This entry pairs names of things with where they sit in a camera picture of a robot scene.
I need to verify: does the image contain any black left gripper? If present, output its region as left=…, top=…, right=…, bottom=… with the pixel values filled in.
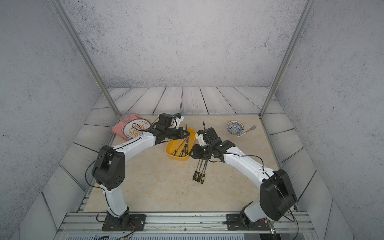
left=163, top=127, right=191, bottom=140

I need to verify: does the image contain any file tool black yellow handle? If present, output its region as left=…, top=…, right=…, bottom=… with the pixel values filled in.
left=172, top=139, right=186, bottom=156

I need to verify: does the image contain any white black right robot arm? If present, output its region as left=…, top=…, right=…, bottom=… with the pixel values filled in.
left=189, top=141, right=297, bottom=222

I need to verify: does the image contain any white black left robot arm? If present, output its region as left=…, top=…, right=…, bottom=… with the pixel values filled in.
left=92, top=127, right=190, bottom=218

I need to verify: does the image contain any yellow plastic storage box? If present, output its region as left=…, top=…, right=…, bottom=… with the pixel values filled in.
left=165, top=128, right=197, bottom=161

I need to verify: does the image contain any blue yellow patterned bowl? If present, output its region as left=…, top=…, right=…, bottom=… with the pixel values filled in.
left=227, top=121, right=244, bottom=135

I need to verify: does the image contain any white round printed plate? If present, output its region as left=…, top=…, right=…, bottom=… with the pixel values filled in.
left=122, top=119, right=151, bottom=140

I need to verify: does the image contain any pink square tray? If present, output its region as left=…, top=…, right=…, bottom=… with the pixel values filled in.
left=112, top=114, right=151, bottom=141

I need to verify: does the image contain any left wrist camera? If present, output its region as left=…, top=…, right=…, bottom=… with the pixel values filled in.
left=158, top=113, right=184, bottom=129

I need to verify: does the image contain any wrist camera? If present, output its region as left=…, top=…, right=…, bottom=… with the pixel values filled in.
left=158, top=113, right=184, bottom=129
left=195, top=128, right=219, bottom=147

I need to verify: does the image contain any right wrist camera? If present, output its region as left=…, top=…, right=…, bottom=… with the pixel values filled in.
left=195, top=128, right=219, bottom=147

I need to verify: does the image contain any fork with white handle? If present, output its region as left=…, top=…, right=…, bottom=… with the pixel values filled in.
left=237, top=126, right=256, bottom=138

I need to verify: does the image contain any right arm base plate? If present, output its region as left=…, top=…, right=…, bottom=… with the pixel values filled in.
left=223, top=213, right=271, bottom=231

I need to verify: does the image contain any aluminium front rail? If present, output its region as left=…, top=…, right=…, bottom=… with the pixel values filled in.
left=55, top=212, right=318, bottom=240

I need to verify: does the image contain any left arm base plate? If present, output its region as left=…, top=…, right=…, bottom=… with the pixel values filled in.
left=102, top=210, right=147, bottom=232

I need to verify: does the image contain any left aluminium frame post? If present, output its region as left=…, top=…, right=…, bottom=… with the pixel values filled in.
left=49, top=0, right=122, bottom=120

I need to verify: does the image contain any aluminium frame post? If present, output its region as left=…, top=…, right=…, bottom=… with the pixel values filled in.
left=259, top=0, right=316, bottom=119
left=49, top=0, right=122, bottom=120

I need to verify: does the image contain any right aluminium frame post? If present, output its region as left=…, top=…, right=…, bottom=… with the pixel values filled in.
left=259, top=0, right=316, bottom=119

